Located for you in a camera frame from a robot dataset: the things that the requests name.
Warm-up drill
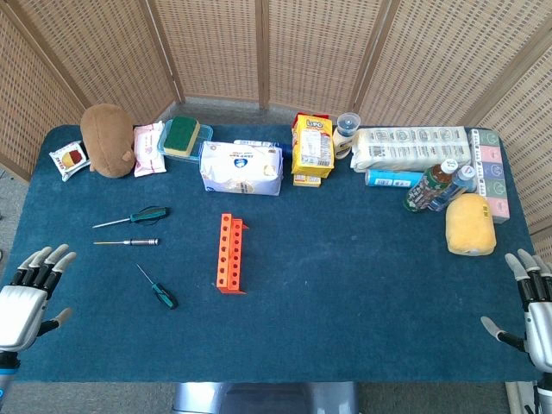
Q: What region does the yellow plush bread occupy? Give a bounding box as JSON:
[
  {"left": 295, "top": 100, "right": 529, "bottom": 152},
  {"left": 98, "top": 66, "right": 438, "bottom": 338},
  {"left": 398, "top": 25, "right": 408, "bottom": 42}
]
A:
[{"left": 444, "top": 192, "right": 497, "bottom": 257}]

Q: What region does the long white paper towel pack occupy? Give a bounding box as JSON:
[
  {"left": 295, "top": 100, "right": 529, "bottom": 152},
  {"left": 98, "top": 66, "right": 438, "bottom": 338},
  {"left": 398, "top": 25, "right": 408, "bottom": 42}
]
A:
[{"left": 349, "top": 126, "right": 472, "bottom": 173}]

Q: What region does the blue white flat pack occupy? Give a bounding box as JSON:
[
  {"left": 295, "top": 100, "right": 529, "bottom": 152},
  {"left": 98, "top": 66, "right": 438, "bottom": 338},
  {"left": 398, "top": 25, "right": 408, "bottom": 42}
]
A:
[{"left": 234, "top": 138, "right": 284, "bottom": 150}]

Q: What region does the green tea bottle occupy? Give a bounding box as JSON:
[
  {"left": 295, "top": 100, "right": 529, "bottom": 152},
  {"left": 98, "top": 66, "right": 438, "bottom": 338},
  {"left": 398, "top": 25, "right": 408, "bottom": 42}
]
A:
[{"left": 403, "top": 159, "right": 459, "bottom": 214}]

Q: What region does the pink white wipes packet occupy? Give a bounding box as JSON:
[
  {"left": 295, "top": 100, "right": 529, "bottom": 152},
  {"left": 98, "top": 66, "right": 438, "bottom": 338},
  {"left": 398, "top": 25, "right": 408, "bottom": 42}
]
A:
[{"left": 132, "top": 121, "right": 167, "bottom": 179}]

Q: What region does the light blue cylinder can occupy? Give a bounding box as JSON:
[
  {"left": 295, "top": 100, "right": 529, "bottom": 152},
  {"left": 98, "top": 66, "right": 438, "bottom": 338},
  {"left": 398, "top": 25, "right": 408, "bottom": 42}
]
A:
[{"left": 365, "top": 168, "right": 426, "bottom": 190}]

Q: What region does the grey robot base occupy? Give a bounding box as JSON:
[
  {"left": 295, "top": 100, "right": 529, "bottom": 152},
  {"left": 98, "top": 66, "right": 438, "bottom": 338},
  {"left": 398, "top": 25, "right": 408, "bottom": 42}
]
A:
[{"left": 172, "top": 381, "right": 360, "bottom": 414}]

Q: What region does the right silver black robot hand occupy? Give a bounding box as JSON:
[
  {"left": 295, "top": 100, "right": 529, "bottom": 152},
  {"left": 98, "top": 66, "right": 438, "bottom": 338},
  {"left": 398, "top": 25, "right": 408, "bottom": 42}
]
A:
[{"left": 480, "top": 248, "right": 552, "bottom": 373}]

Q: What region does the white blue tissue pack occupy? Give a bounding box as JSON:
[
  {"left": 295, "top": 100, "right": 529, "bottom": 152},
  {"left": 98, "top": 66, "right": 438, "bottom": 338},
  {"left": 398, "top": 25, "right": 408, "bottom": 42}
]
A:
[{"left": 199, "top": 141, "right": 285, "bottom": 198}]

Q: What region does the small green black screwdriver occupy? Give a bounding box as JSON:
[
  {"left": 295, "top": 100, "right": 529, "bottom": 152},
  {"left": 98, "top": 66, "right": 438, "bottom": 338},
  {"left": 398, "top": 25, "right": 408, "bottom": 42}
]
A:
[{"left": 136, "top": 263, "right": 179, "bottom": 311}]

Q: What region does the blue carpet table cover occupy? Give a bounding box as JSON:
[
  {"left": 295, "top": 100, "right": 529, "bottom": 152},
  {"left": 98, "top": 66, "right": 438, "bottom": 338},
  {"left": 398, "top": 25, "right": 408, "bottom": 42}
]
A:
[{"left": 0, "top": 124, "right": 547, "bottom": 385}]

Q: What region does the multicolour pocket tissue pack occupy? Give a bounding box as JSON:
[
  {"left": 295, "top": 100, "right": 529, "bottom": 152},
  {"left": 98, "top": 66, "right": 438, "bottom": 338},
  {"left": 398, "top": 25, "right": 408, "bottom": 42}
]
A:
[{"left": 467, "top": 128, "right": 511, "bottom": 225}]

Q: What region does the mayonnaise bottle with clear cap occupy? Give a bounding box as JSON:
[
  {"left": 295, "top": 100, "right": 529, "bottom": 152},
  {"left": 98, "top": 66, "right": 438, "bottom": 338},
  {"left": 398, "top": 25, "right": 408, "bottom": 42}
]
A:
[{"left": 332, "top": 112, "right": 361, "bottom": 160}]

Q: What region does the green yellow sponge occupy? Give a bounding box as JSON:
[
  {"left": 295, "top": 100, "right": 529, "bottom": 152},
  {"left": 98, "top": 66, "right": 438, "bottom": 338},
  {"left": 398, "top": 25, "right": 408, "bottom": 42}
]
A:
[{"left": 162, "top": 116, "right": 202, "bottom": 156}]

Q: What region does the yellow Lipo snack bag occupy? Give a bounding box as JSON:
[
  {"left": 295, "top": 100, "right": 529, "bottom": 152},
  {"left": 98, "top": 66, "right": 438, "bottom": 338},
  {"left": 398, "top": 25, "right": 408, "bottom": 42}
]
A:
[{"left": 291, "top": 112, "right": 336, "bottom": 179}]

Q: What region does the blue label water bottle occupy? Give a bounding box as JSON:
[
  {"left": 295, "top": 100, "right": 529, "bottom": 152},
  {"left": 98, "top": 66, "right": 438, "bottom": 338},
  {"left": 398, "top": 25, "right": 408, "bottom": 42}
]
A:
[{"left": 426, "top": 165, "right": 477, "bottom": 212}]

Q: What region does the brown plush toy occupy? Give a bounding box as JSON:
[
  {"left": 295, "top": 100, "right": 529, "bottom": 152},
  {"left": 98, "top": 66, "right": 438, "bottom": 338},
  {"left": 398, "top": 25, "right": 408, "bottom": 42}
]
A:
[{"left": 79, "top": 103, "right": 136, "bottom": 179}]

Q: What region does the clear blue plastic container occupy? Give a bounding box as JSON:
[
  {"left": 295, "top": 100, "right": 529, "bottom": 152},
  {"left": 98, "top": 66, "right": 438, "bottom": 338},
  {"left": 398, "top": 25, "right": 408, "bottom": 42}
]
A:
[{"left": 156, "top": 122, "right": 215, "bottom": 163}]

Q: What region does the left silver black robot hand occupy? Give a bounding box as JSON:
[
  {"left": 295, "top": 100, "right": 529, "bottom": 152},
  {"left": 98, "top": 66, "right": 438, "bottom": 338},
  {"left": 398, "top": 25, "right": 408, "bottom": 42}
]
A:
[{"left": 0, "top": 243, "right": 78, "bottom": 353}]

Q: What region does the white red yellow snack packet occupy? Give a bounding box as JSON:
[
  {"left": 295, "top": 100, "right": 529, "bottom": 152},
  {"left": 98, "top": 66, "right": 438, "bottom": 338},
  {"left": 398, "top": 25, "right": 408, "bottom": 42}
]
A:
[{"left": 48, "top": 141, "right": 91, "bottom": 183}]

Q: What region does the silver metal screwdriver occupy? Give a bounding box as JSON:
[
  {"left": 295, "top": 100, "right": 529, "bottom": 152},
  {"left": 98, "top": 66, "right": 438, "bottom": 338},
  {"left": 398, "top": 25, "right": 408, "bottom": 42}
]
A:
[{"left": 92, "top": 237, "right": 160, "bottom": 248}]

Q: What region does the wicker folding screen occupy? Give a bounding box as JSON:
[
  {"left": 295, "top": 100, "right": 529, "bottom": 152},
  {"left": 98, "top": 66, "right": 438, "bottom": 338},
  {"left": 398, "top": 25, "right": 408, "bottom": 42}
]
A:
[{"left": 0, "top": 0, "right": 552, "bottom": 255}]

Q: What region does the large green black screwdriver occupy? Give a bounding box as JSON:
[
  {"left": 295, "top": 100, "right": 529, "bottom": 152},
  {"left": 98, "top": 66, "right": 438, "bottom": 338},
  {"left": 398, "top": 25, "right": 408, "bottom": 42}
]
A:
[{"left": 91, "top": 206, "right": 170, "bottom": 229}]

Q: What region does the orange test tube rack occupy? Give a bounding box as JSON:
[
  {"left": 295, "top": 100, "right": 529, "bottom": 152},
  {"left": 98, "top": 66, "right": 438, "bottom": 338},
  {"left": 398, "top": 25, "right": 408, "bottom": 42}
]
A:
[{"left": 215, "top": 212, "right": 250, "bottom": 296}]

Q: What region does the small yellow box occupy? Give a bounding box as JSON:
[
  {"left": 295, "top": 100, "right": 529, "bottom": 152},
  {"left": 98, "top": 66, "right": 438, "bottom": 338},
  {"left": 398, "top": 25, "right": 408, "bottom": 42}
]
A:
[{"left": 292, "top": 173, "right": 323, "bottom": 188}]

